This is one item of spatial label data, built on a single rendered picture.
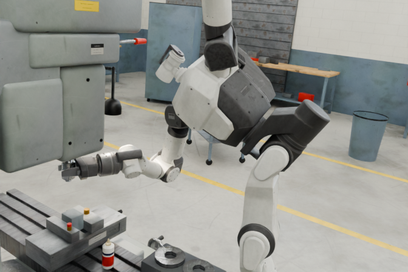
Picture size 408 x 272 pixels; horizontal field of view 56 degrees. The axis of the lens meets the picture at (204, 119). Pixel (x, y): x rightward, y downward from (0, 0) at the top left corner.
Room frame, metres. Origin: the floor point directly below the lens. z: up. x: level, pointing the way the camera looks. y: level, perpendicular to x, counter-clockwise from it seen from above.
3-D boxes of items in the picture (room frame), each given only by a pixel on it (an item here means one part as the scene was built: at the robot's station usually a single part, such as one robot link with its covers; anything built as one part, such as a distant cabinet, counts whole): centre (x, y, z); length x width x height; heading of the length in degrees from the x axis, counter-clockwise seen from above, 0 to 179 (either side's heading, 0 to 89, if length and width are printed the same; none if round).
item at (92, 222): (1.31, 0.42, 1.02); 0.15 x 0.06 x 0.04; 56
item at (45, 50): (1.24, 0.49, 1.68); 0.34 x 0.24 x 0.10; 147
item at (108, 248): (1.16, 0.29, 0.99); 0.04 x 0.04 x 0.11
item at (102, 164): (1.32, 0.39, 1.23); 0.13 x 0.12 x 0.10; 32
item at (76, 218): (1.26, 0.45, 1.04); 0.06 x 0.05 x 0.06; 56
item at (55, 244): (1.29, 0.43, 0.99); 0.35 x 0.15 x 0.11; 146
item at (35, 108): (1.11, 0.58, 1.47); 0.24 x 0.19 x 0.26; 57
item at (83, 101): (1.27, 0.47, 1.47); 0.21 x 0.19 x 0.32; 57
